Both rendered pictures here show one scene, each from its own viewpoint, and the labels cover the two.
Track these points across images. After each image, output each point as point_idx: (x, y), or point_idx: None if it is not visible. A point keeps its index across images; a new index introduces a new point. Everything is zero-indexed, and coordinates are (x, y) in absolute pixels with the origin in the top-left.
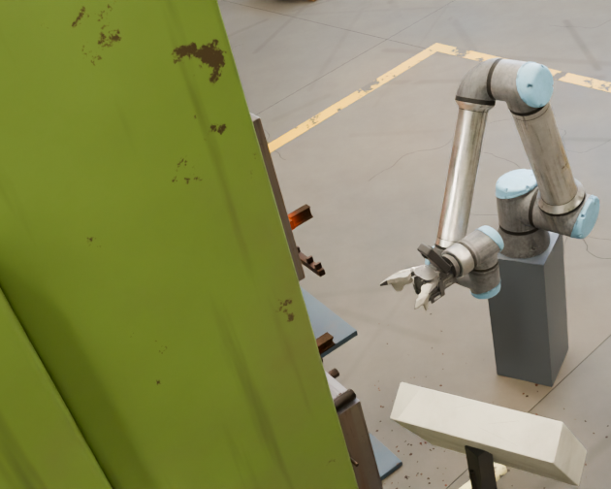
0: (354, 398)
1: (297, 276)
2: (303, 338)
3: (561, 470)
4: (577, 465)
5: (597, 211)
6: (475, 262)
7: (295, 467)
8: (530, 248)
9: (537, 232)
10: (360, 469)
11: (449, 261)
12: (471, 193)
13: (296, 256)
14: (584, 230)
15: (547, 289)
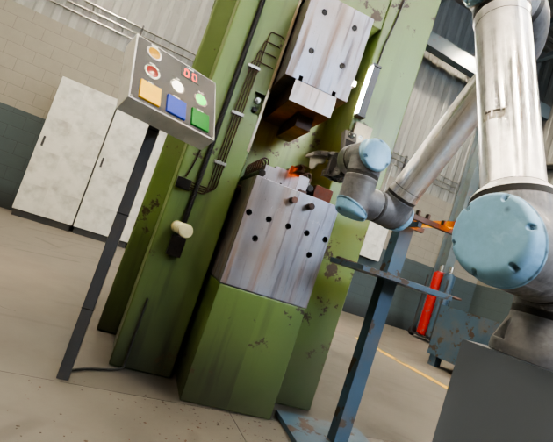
0: (258, 172)
1: (284, 71)
2: (226, 36)
3: (123, 62)
4: (123, 88)
5: (517, 243)
6: (344, 153)
7: None
8: (501, 338)
9: (523, 317)
10: (235, 228)
11: None
12: (431, 139)
13: (289, 60)
14: (461, 240)
15: (454, 407)
